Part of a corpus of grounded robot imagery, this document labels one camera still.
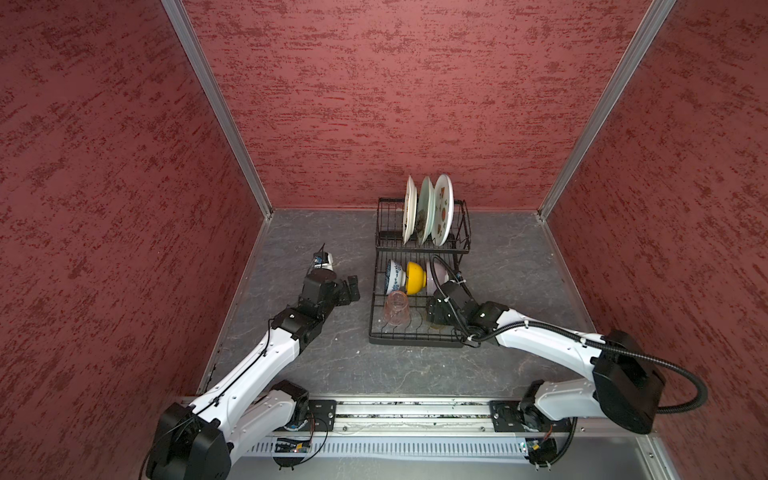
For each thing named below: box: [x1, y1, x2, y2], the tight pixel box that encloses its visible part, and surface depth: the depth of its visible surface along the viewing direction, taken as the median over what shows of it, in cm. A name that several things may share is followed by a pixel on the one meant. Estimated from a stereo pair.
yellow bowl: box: [406, 261, 427, 295], surface depth 91 cm
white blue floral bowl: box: [386, 259, 406, 295], surface depth 91 cm
